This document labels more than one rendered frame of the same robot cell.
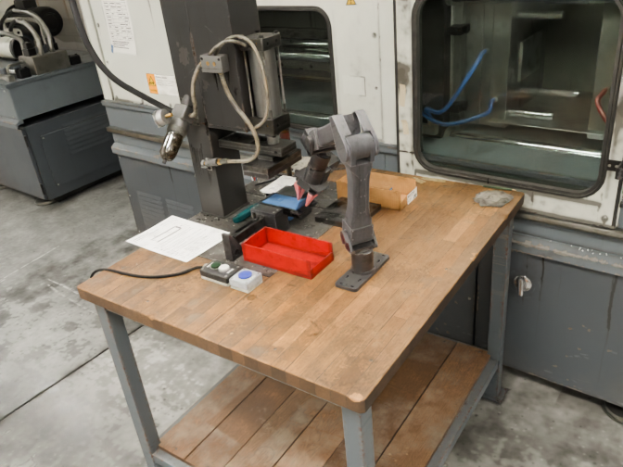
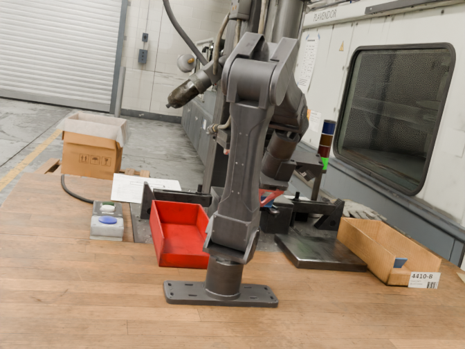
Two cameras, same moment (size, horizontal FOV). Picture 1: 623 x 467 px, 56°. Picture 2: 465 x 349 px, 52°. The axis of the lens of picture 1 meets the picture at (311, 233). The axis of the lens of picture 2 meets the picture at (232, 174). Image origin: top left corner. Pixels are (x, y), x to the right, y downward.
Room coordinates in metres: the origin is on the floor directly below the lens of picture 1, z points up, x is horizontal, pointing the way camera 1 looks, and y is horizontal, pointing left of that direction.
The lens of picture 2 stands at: (0.78, -0.60, 1.29)
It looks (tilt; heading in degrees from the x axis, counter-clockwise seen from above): 12 degrees down; 37
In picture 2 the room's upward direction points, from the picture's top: 10 degrees clockwise
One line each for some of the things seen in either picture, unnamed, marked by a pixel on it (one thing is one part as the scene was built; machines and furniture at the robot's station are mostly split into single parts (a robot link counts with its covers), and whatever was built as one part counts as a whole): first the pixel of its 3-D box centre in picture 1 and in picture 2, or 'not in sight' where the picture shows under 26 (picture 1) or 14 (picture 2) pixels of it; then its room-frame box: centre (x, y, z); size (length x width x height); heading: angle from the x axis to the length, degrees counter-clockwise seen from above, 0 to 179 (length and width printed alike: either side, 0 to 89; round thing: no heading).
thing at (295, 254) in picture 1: (286, 251); (182, 231); (1.53, 0.08, 0.93); 0.25 x 0.12 x 0.06; 53
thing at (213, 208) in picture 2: (282, 211); (248, 212); (1.79, 0.09, 0.94); 0.20 x 0.10 x 0.07; 143
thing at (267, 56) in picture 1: (264, 84); (276, 44); (1.78, 0.09, 1.37); 0.11 x 0.09 x 0.30; 143
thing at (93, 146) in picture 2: not in sight; (95, 145); (3.56, 3.16, 0.40); 0.67 x 0.60 x 0.50; 45
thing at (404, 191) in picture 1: (376, 189); (384, 251); (1.90, -0.24, 0.93); 0.25 x 0.13 x 0.08; 53
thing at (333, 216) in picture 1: (348, 212); (318, 252); (1.78, -0.13, 0.91); 0.17 x 0.16 x 0.02; 143
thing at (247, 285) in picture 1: (247, 283); (106, 233); (1.42, 0.20, 0.90); 0.07 x 0.07 x 0.06; 53
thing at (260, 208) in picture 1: (281, 200); (251, 197); (1.79, 0.09, 0.98); 0.20 x 0.10 x 0.01; 143
